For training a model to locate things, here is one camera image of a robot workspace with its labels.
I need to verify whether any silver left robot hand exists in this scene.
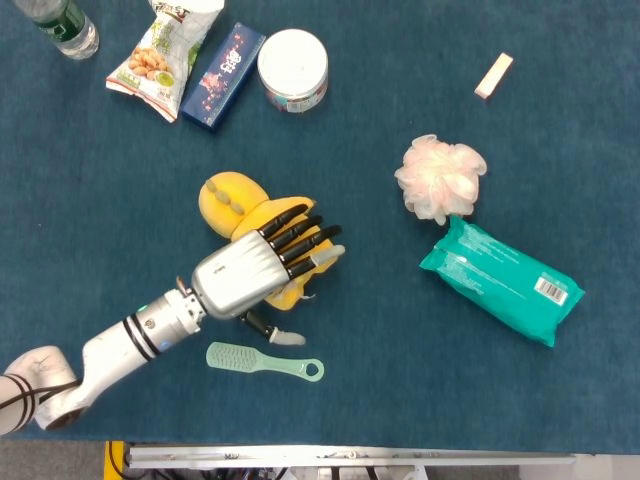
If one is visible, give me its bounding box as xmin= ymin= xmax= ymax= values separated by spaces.
xmin=190 ymin=203 xmax=347 ymax=347

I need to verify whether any yellow plush toy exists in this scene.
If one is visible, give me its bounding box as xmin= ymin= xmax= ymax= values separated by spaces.
xmin=198 ymin=171 xmax=337 ymax=312

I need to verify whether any mint green plastic brush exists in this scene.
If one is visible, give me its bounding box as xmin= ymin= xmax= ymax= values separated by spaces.
xmin=205 ymin=341 xmax=326 ymax=384

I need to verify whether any teal blue table cloth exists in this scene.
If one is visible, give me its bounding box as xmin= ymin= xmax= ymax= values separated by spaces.
xmin=0 ymin=0 xmax=640 ymax=456

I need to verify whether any dark blue rectangular box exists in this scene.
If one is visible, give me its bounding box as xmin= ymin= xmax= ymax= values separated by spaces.
xmin=180 ymin=21 xmax=268 ymax=133

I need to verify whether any white lidded round jar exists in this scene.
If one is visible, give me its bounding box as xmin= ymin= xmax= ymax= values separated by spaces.
xmin=256 ymin=28 xmax=330 ymax=114

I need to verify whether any pink mesh bath sponge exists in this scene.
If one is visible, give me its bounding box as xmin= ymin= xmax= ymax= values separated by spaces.
xmin=393 ymin=133 xmax=488 ymax=227

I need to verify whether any white nut snack bag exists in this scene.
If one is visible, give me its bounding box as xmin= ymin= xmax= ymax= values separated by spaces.
xmin=105 ymin=0 xmax=226 ymax=124

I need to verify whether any teal wet wipes pack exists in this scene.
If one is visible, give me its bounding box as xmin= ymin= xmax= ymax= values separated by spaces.
xmin=418 ymin=214 xmax=586 ymax=349

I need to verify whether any clear plastic water bottle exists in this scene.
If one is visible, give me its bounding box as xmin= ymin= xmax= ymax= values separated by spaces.
xmin=13 ymin=0 xmax=100 ymax=61

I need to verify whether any beige rectangular block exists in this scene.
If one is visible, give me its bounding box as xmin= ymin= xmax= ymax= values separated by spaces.
xmin=473 ymin=52 xmax=515 ymax=100

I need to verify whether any aluminium frame rail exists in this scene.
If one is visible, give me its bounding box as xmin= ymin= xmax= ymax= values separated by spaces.
xmin=124 ymin=443 xmax=577 ymax=470

